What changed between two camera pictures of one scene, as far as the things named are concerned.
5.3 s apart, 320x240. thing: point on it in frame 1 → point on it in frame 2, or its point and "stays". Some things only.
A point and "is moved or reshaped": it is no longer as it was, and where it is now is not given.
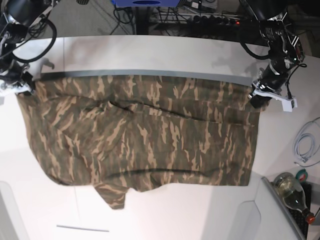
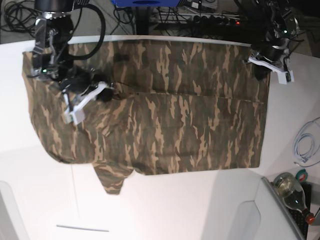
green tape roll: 301,175 stays
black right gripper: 274,75 → 274,51
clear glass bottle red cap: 293,194 stays
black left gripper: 15,75 → 78,82
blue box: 119,3 stays
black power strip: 213,21 stays
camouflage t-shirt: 120,134 is moved or reshaped
